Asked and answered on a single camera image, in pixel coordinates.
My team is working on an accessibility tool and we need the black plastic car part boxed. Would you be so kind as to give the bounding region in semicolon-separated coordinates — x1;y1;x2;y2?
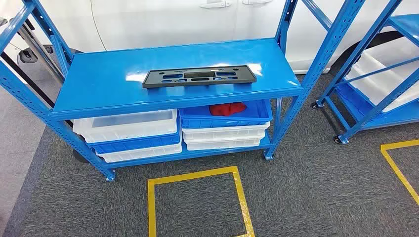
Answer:
142;65;257;89

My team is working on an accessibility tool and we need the blue steel shelf rack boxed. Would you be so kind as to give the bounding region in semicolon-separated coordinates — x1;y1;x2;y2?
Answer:
0;0;366;182

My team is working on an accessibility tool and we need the blue wheeled shelf rack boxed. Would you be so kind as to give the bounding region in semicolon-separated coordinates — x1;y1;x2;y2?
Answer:
311;0;419;145

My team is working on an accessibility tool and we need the blue plastic bin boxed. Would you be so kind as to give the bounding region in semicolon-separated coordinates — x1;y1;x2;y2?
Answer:
179;99;273;130
336;83;380;122
86;130;182;155

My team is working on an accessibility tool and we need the red cloth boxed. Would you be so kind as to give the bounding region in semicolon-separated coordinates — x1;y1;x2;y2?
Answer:
209;102;248;117

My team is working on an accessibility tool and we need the yellow floor tape square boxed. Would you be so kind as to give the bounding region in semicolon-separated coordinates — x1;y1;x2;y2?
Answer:
147;165;256;237

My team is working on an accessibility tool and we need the translucent white plastic bin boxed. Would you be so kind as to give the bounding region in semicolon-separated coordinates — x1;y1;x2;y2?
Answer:
72;109;178;144

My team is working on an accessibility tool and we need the white car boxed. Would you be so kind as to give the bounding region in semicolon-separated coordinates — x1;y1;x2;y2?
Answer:
0;0;419;74

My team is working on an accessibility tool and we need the large white plastic bin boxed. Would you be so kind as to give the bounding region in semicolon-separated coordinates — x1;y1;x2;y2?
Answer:
344;37;419;114

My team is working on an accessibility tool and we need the black slanted pole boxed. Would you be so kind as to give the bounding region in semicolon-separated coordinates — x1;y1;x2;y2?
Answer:
0;51;73;128

